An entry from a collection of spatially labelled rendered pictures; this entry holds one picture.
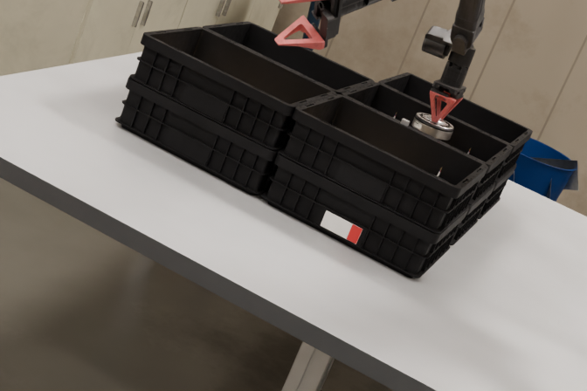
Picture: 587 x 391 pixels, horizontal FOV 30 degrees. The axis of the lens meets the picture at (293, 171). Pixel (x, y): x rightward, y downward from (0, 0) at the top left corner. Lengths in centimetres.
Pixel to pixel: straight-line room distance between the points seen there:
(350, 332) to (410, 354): 12
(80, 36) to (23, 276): 110
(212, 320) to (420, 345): 142
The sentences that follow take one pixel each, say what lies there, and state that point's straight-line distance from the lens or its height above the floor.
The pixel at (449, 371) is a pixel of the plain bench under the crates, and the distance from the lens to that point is 205.
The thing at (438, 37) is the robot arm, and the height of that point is 112.
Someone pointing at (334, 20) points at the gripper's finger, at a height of 123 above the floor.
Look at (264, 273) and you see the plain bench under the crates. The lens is 210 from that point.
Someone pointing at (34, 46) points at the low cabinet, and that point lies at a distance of 416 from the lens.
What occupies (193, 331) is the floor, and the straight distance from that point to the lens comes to 332.
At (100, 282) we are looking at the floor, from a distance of 341.
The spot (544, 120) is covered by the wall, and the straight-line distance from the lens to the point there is 568.
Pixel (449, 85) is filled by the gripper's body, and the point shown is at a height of 102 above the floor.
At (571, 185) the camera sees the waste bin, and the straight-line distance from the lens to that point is 503.
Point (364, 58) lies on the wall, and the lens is 584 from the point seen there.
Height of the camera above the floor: 154
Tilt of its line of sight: 18 degrees down
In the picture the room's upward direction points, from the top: 22 degrees clockwise
